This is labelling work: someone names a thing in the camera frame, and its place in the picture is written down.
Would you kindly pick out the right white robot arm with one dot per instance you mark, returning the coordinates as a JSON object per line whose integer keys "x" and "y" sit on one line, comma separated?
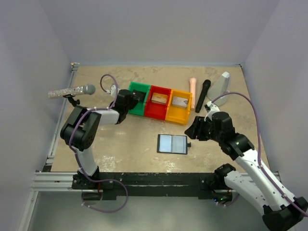
{"x": 280, "y": 209}

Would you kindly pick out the green plastic bin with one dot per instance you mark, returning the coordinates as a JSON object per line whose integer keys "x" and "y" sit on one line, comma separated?
{"x": 144, "y": 89}

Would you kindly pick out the card in red bin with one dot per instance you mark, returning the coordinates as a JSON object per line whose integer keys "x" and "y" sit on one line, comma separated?
{"x": 159, "y": 98}

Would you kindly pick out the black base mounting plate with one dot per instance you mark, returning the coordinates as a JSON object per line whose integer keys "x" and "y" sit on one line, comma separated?
{"x": 200, "y": 185}

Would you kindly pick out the pink microphone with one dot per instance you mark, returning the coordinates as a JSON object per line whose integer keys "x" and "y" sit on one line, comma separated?
{"x": 193, "y": 82}

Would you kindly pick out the glitter silver microphone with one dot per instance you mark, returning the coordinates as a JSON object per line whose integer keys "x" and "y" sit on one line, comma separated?
{"x": 88, "y": 89}

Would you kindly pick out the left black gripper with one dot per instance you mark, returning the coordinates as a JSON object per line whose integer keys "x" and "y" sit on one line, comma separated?
{"x": 135, "y": 99}

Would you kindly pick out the black microphone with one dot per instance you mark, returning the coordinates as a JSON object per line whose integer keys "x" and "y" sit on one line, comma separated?
{"x": 205, "y": 87}

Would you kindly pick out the black leather card holder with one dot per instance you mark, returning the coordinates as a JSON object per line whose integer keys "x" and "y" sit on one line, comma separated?
{"x": 172, "y": 144}

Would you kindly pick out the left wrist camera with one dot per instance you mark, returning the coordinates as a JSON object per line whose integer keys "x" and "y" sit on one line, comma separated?
{"x": 113, "y": 91}

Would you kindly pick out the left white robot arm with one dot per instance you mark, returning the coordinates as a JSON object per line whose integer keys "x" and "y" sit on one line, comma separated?
{"x": 80, "y": 129}

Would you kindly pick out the yellow plastic bin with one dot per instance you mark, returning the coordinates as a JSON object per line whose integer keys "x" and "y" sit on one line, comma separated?
{"x": 179, "y": 114}

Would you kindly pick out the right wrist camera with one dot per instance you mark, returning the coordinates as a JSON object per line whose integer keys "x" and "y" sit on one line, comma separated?
{"x": 211, "y": 108}

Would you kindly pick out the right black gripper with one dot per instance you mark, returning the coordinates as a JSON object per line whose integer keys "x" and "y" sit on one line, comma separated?
{"x": 196, "y": 128}

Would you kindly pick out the grey wedge stand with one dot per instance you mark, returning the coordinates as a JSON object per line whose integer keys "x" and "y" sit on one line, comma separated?
{"x": 220, "y": 87}

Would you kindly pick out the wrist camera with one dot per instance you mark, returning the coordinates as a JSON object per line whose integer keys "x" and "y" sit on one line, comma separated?
{"x": 113, "y": 91}
{"x": 211, "y": 108}

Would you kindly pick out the red plastic bin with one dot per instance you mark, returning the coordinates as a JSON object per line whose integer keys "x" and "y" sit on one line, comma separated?
{"x": 156, "y": 110}

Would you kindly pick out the silver card in yellow bin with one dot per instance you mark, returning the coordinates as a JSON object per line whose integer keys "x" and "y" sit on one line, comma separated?
{"x": 180, "y": 102}

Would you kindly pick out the aluminium frame rail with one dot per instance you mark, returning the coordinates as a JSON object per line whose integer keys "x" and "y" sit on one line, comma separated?
{"x": 26, "y": 218}

